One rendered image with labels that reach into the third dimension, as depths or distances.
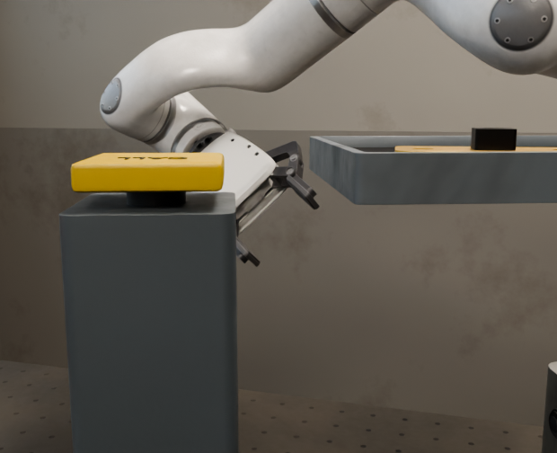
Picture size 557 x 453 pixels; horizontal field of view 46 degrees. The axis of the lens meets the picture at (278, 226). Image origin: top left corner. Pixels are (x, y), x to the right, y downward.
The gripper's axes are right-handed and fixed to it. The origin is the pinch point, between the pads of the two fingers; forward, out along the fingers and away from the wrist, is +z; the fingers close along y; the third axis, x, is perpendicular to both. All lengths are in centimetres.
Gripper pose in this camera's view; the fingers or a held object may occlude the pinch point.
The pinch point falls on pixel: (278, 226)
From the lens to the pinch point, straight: 72.8
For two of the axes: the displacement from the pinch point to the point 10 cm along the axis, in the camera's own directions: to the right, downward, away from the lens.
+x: -4.3, -4.7, -7.7
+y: -7.2, 6.9, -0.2
